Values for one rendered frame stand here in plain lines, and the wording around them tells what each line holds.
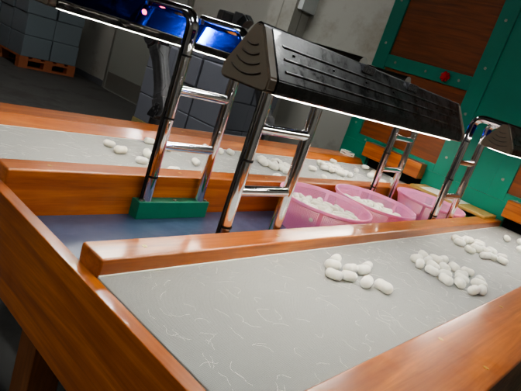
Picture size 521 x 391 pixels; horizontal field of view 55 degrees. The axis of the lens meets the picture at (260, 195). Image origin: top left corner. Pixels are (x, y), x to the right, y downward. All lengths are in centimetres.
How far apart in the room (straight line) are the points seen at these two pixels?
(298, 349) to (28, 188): 57
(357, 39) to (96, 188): 397
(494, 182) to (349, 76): 160
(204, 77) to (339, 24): 137
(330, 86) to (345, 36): 421
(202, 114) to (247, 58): 382
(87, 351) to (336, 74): 48
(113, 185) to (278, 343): 54
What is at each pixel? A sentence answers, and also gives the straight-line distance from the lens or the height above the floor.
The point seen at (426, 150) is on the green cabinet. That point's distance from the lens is 238.
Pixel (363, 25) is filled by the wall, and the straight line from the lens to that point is 481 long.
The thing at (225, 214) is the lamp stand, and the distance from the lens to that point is 90.
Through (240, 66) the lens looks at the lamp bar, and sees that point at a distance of 60.
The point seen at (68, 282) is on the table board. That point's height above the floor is 72.
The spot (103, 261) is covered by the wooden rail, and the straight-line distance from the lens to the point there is 70.
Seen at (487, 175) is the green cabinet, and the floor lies 91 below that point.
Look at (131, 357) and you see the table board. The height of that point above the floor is 71.
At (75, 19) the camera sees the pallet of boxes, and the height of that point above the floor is 76.
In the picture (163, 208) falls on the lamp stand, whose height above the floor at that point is 70.
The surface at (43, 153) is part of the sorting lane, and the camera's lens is 117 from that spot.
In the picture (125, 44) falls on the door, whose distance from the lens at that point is 702.
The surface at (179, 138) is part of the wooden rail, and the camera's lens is 161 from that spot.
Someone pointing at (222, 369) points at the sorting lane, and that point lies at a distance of 60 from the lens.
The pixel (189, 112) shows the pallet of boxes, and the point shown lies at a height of 41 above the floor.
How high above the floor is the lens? 108
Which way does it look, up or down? 15 degrees down
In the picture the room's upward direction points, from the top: 19 degrees clockwise
